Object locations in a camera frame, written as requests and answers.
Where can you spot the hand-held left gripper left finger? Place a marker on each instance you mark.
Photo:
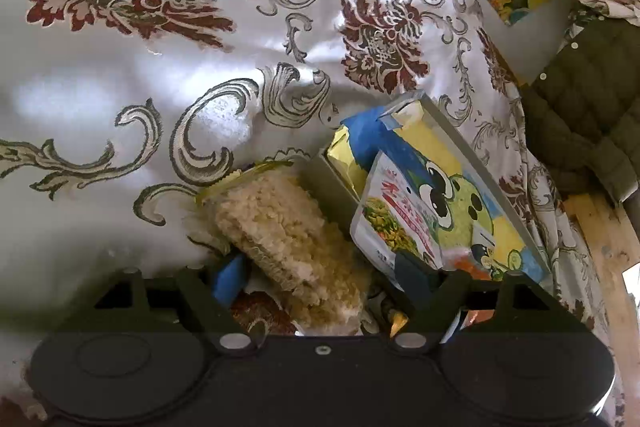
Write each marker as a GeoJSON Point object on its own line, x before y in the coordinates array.
{"type": "Point", "coordinates": [230, 279]}

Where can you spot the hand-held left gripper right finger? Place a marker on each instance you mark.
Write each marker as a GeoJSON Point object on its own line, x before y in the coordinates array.
{"type": "Point", "coordinates": [412, 277]}

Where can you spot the white green pea pouch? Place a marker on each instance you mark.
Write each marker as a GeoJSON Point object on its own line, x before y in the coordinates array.
{"type": "Point", "coordinates": [395, 217]}

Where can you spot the rice cracker packet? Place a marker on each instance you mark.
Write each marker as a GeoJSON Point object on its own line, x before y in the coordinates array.
{"type": "Point", "coordinates": [285, 232]}

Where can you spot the grey tray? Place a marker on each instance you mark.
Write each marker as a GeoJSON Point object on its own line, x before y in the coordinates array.
{"type": "Point", "coordinates": [480, 167]}

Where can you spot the cartoon drawing sheet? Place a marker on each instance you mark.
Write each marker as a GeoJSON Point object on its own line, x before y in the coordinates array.
{"type": "Point", "coordinates": [465, 207]}

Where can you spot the floral printed blanket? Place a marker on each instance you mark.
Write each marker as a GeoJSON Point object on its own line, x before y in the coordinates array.
{"type": "Point", "coordinates": [150, 57]}

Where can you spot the olive quilted jacket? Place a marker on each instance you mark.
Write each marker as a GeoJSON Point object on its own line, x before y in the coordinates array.
{"type": "Point", "coordinates": [590, 107]}

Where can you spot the wooden bed frame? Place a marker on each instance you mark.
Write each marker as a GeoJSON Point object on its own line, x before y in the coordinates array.
{"type": "Point", "coordinates": [605, 257]}

